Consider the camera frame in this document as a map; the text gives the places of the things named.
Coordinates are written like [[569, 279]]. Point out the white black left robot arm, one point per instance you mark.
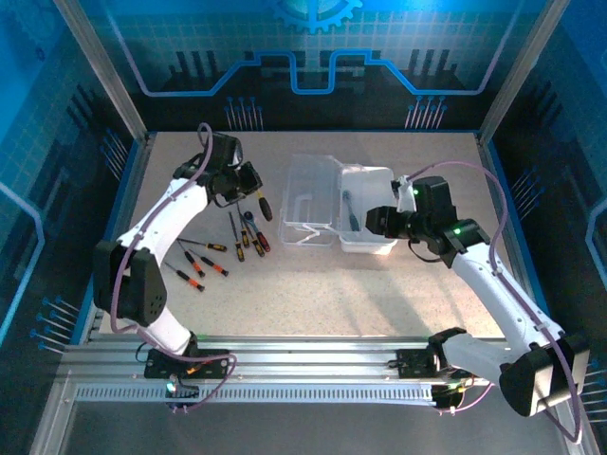
[[161, 223]]

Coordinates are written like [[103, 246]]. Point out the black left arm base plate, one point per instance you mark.
[[154, 369]]

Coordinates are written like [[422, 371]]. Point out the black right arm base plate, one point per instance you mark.
[[410, 362]]

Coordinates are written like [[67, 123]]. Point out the controller board with green light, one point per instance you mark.
[[446, 393], [173, 386]]

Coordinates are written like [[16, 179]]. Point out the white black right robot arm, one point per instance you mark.
[[502, 303]]

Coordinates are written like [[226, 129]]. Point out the clear plastic tool box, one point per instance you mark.
[[308, 189]]

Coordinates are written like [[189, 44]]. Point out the aluminium frame post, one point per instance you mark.
[[520, 71], [105, 71]]

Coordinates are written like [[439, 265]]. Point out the aluminium mounting beam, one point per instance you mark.
[[308, 360]]

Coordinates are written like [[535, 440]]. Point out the aluminium side rail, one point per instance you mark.
[[135, 180], [489, 161]]

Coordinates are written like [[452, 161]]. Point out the aluminium lower frame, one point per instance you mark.
[[52, 417]]

